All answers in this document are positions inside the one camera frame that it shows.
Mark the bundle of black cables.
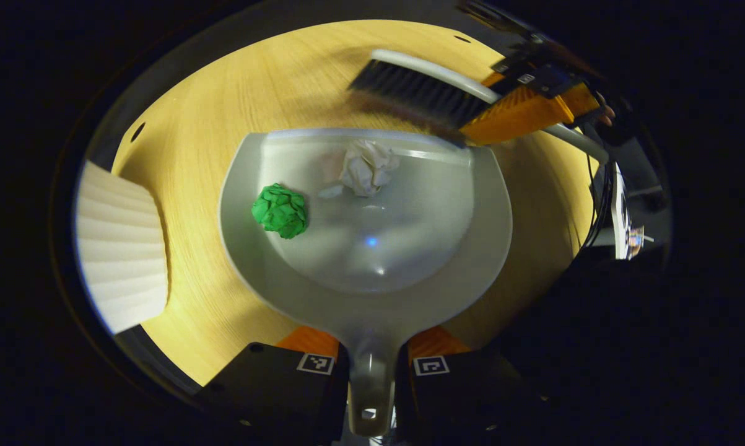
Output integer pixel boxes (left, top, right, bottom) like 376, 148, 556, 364
582, 152, 616, 248

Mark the white ribbed garbage bin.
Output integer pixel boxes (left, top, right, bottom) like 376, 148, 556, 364
75, 160, 170, 336

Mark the white paper ball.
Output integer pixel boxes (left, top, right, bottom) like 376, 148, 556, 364
318, 139, 402, 199

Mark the grey plastic dustpan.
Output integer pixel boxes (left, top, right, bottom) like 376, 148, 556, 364
219, 128, 513, 437

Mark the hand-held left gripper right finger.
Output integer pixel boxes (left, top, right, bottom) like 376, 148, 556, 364
396, 325, 555, 446

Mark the green paper ball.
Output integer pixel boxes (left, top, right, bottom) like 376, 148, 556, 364
251, 183, 309, 240

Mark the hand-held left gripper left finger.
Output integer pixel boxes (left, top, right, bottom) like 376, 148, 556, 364
196, 325, 350, 446

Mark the small grey broom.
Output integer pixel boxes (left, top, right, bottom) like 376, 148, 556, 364
347, 49, 610, 165

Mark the wooden desktop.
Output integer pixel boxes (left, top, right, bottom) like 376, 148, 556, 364
111, 19, 599, 388

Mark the white flat device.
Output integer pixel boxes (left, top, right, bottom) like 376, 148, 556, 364
611, 162, 656, 261

